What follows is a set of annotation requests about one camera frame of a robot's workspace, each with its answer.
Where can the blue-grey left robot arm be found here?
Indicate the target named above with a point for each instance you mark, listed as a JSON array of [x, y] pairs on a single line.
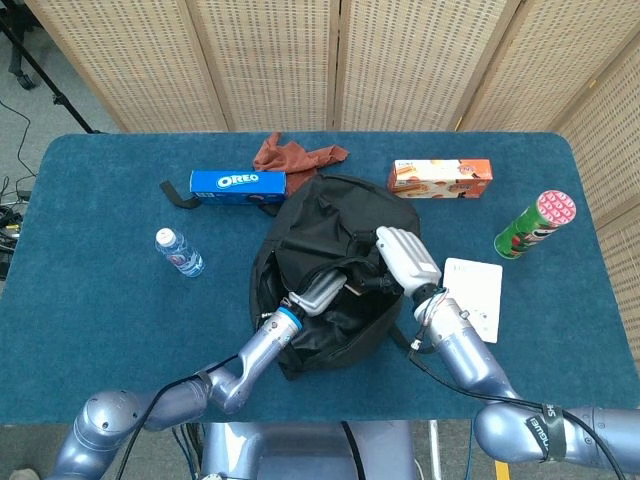
[[250, 360]]

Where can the rust brown crumpled cloth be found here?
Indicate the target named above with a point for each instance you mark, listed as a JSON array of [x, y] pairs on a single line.
[[292, 157]]

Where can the white table leg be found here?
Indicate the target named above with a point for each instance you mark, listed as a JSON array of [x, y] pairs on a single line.
[[434, 450]]

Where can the black tripod stand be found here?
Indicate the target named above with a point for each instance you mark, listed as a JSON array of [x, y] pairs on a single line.
[[45, 80]]

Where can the black fabric backpack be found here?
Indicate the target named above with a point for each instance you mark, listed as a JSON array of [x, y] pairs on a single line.
[[325, 230]]

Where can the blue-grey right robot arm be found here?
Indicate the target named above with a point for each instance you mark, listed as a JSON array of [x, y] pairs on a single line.
[[470, 360]]

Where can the green Pringles chips can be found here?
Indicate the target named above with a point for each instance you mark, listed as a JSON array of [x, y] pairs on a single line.
[[532, 227]]

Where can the orange wafer biscuit box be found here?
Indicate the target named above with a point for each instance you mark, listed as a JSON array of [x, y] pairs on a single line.
[[440, 179]]

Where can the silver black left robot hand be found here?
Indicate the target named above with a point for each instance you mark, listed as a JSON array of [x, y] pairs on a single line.
[[317, 295]]

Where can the blue carpet table cover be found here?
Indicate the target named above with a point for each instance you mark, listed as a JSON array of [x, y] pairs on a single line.
[[100, 310]]

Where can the clear plastic water bottle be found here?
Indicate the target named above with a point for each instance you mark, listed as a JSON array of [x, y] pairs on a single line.
[[181, 255]]

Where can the white flat card package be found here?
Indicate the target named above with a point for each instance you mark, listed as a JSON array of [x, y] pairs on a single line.
[[480, 285]]

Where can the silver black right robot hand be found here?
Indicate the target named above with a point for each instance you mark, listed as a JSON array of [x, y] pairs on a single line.
[[410, 260]]

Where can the blue Oreo cookie box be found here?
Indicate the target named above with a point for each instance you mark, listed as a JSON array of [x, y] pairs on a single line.
[[237, 187]]

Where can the blue-grey robot torso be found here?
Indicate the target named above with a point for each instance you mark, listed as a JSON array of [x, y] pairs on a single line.
[[300, 450]]

